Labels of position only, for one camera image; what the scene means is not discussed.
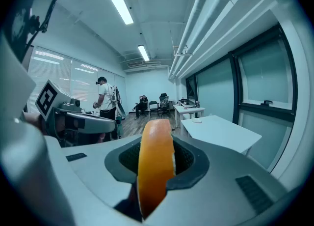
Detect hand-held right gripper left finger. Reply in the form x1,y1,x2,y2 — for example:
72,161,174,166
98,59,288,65
61,135,143,226

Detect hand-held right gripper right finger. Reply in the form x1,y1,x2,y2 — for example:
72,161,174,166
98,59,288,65
143,135,289,226

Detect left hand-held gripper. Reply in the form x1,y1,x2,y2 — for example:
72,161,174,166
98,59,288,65
35,79,117,147

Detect person's left forearm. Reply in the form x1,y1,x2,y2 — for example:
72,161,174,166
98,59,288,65
23,112,44,130

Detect white window blinds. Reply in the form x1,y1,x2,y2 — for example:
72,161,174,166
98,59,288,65
27,45,126,114

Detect large white table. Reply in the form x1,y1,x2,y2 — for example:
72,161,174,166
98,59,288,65
181,115,262,157

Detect small white table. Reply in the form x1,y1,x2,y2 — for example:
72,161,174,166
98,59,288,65
173,104,206,133

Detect ceiling air vent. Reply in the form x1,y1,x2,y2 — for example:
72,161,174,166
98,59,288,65
127,60,144,69

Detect clutter of desk items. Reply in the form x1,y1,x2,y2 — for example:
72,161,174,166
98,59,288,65
177,98,201,109

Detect black folding chair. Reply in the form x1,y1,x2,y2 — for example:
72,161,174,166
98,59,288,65
149,100,159,118

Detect short ceiling light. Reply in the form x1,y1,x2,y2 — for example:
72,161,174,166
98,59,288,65
137,45,151,62

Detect black office chair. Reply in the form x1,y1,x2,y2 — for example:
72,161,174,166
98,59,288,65
158,93,171,118

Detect long ceiling light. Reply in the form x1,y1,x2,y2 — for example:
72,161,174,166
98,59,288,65
102,0,134,26

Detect dark framed frosted window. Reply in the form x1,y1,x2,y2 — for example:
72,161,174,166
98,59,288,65
185,23,299,173

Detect white ceiling pipes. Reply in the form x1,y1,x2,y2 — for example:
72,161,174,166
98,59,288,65
168,0,248,81

